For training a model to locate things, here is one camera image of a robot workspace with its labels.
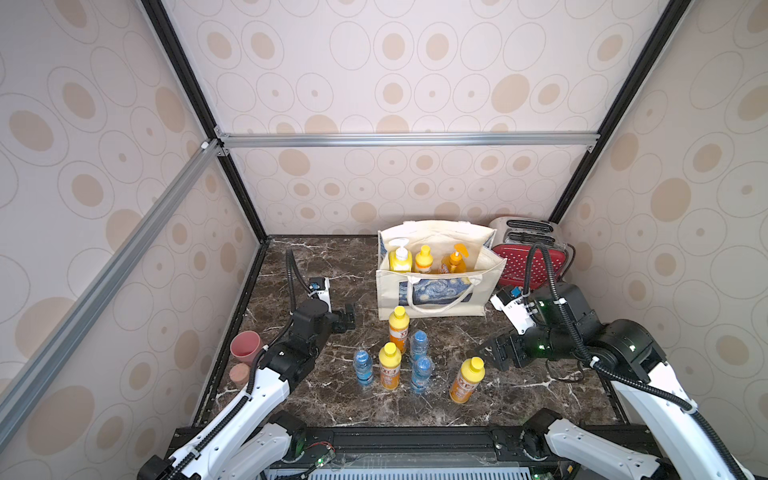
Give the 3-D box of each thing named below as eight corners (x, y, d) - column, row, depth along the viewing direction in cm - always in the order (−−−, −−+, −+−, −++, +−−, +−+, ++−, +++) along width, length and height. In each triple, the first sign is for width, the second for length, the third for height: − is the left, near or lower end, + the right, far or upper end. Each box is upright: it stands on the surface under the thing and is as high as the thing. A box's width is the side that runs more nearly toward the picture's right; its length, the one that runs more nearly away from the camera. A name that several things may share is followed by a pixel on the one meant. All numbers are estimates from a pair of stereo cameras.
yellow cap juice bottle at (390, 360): (390, 395, 83) (390, 364, 65) (379, 384, 85) (376, 350, 67) (400, 385, 85) (403, 352, 67) (389, 374, 87) (389, 338, 69)
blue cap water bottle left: (358, 386, 85) (353, 365, 72) (359, 373, 88) (354, 350, 75) (373, 386, 85) (370, 365, 72) (374, 373, 88) (371, 350, 75)
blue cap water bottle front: (410, 394, 84) (414, 373, 71) (410, 379, 86) (413, 356, 73) (428, 394, 84) (434, 373, 71) (426, 379, 86) (433, 356, 73)
